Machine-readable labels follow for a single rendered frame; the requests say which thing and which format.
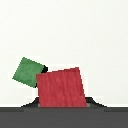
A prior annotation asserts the red cube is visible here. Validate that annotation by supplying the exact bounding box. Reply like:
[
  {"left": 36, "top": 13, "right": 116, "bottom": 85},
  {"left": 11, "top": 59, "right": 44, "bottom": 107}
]
[{"left": 35, "top": 66, "right": 89, "bottom": 109}]

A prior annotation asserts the green cube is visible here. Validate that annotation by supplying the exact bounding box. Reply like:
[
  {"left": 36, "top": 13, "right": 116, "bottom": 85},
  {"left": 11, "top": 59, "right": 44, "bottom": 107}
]
[{"left": 12, "top": 56, "right": 49, "bottom": 89}]

